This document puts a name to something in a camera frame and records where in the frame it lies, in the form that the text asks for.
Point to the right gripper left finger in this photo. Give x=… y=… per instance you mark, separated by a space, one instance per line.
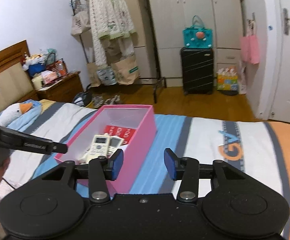
x=61 y=182

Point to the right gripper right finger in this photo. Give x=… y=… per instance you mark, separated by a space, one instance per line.
x=229 y=199

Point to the yellowed TCL remote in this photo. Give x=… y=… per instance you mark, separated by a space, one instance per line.
x=98 y=147

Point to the cream Qunda remote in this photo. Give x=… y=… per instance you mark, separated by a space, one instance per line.
x=114 y=143

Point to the pink storage box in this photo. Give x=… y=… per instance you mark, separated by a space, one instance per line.
x=139 y=117

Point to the goose plush toy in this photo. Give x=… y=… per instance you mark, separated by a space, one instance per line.
x=13 y=112

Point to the striped bed duvet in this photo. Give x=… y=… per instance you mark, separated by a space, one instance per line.
x=260 y=149

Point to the wooden padded headboard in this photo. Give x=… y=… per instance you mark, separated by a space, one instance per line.
x=15 y=84

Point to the tissue box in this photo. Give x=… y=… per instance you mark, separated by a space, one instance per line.
x=48 y=76

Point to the wooden nightstand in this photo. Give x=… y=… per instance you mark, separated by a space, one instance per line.
x=63 y=90

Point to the red patterned glasses cloth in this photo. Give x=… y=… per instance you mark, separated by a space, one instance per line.
x=122 y=132

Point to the pair of shoes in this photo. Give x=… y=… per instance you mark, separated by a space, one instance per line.
x=98 y=101

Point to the printed plastic bag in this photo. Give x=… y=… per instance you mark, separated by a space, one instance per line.
x=107 y=76

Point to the colourful gift bag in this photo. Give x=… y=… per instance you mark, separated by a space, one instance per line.
x=227 y=81

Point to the black clothes rack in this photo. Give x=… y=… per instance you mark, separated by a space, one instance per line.
x=145 y=47

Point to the brown paper bag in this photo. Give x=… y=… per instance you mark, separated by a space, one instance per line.
x=126 y=71

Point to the black suitcase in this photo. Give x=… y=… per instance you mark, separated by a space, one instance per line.
x=197 y=70

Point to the pink hanging bag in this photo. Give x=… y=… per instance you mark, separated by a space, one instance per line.
x=249 y=44

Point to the white knitted cardigan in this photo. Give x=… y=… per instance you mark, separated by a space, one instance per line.
x=110 y=20

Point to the teal felt bag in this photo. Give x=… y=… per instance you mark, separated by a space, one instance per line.
x=197 y=35

